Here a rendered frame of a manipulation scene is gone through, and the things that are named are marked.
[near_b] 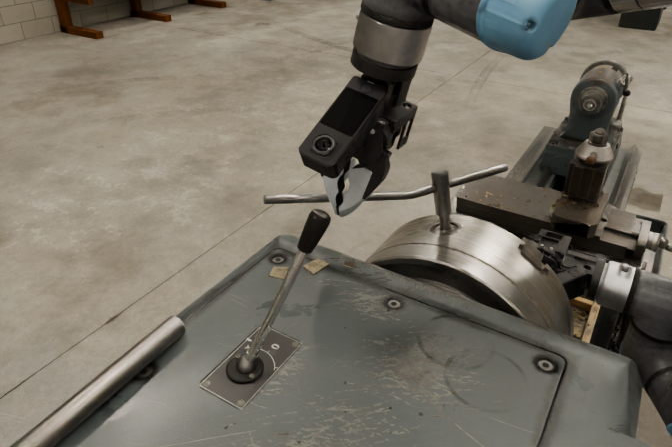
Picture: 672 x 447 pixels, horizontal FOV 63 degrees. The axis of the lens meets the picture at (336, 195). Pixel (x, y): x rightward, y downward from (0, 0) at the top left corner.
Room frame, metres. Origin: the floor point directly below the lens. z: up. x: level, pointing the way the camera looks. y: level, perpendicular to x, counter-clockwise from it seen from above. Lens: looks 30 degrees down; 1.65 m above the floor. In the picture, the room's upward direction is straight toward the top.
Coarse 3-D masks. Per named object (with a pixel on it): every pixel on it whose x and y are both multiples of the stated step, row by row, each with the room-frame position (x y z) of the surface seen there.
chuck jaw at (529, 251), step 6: (522, 240) 0.65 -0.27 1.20; (528, 246) 0.64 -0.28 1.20; (534, 246) 0.65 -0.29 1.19; (522, 252) 0.61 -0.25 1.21; (528, 252) 0.61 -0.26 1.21; (534, 252) 0.64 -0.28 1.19; (540, 252) 0.64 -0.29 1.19; (528, 258) 0.60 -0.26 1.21; (534, 258) 0.61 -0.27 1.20; (540, 258) 0.63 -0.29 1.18; (534, 264) 0.60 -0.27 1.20; (540, 264) 0.60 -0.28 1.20; (540, 270) 0.59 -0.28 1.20
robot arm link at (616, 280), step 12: (612, 264) 0.71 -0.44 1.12; (624, 264) 0.70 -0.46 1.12; (612, 276) 0.69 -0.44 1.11; (624, 276) 0.68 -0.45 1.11; (600, 288) 0.68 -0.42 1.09; (612, 288) 0.67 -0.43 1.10; (624, 288) 0.67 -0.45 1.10; (600, 300) 0.68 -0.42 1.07; (612, 300) 0.67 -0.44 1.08; (624, 300) 0.66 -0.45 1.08
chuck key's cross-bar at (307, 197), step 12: (492, 168) 0.66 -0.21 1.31; (504, 168) 0.67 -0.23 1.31; (456, 180) 0.65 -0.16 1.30; (468, 180) 0.65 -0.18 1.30; (372, 192) 0.61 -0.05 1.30; (384, 192) 0.62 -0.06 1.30; (396, 192) 0.62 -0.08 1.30; (408, 192) 0.63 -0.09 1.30; (420, 192) 0.63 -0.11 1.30; (432, 192) 0.63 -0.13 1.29
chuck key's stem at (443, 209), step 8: (432, 176) 0.64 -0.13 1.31; (440, 176) 0.63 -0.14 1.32; (440, 184) 0.63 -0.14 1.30; (448, 184) 0.64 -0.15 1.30; (440, 192) 0.63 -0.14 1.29; (448, 192) 0.63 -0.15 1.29; (440, 200) 0.63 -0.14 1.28; (448, 200) 0.63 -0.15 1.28; (440, 208) 0.63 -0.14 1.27; (448, 208) 0.63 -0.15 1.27; (440, 216) 0.63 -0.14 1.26; (448, 216) 0.63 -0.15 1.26; (440, 224) 0.63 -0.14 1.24; (448, 224) 0.63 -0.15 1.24
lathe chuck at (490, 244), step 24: (432, 216) 0.68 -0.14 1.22; (456, 216) 0.67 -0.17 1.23; (408, 240) 0.63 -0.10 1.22; (432, 240) 0.61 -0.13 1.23; (456, 240) 0.60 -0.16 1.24; (480, 240) 0.60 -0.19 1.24; (504, 240) 0.61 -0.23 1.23; (504, 264) 0.56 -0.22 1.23; (528, 264) 0.58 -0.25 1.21; (528, 288) 0.54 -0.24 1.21; (552, 288) 0.57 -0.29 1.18; (552, 312) 0.53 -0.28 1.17
